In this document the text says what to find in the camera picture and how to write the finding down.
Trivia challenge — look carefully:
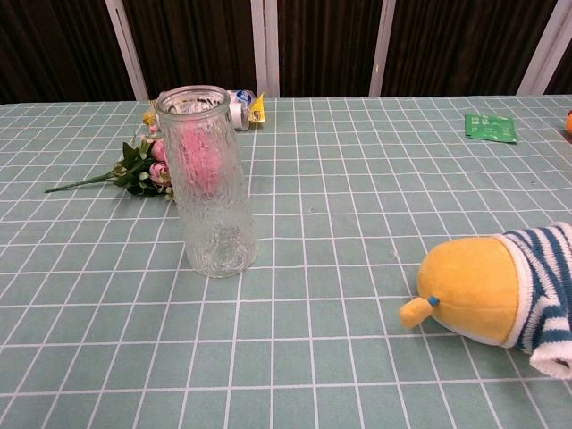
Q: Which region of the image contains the pink artificial flower bouquet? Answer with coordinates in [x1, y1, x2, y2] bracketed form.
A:
[44, 124, 224, 202]

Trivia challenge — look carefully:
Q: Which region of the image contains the clear textured glass vase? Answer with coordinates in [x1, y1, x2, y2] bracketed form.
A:
[154, 85, 259, 279]

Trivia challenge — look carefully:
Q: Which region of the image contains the white yellow snack package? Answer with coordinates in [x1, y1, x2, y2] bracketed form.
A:
[142, 88, 266, 131]

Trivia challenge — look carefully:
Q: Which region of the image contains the green checkered tablecloth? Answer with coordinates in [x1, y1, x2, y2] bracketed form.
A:
[0, 93, 572, 429]

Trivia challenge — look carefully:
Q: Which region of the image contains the dark curtain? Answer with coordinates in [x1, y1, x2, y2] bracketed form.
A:
[0, 0, 572, 105]

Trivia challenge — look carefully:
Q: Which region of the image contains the yellow plush toy striped shirt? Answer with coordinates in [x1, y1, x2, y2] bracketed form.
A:
[399, 222, 572, 381]

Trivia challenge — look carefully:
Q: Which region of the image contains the green sachet packet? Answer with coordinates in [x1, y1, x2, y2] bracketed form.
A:
[464, 113, 518, 145]

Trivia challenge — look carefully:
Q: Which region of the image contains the white frame post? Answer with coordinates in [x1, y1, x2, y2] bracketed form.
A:
[250, 0, 281, 99]
[368, 0, 398, 98]
[105, 0, 150, 102]
[517, 0, 572, 96]

